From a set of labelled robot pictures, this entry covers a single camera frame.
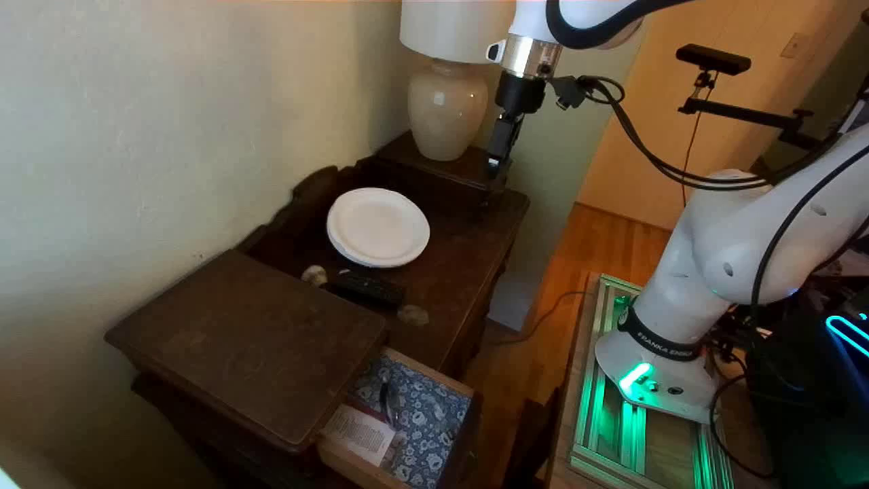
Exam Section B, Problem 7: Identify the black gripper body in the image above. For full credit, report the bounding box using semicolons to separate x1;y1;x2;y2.
495;70;545;122

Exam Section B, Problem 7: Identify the small wooden drawer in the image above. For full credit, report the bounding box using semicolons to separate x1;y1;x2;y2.
314;348;478;489

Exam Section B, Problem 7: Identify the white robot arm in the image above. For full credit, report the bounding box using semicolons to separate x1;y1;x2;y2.
486;0;869;425

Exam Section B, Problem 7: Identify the green lit robot base platform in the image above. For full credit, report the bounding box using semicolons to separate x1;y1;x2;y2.
548;275;736;489

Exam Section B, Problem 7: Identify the beige ceramic table lamp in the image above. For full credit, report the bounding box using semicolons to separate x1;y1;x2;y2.
398;0;512;161

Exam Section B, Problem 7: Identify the white plate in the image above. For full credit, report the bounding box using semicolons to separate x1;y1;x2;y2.
326;187;432;268

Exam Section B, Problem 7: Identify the black remote control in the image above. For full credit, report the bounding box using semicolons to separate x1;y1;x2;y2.
326;268;405;310

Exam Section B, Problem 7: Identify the small round silver object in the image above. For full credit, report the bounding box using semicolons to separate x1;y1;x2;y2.
302;264;329;287

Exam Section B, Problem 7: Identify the small paper card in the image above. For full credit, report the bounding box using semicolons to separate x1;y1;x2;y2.
326;404;395;465

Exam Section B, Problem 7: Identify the dark wooden dresser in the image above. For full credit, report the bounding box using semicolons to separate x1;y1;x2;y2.
105;138;527;489

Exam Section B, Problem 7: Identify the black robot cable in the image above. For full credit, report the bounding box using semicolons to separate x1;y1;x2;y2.
545;74;797;194

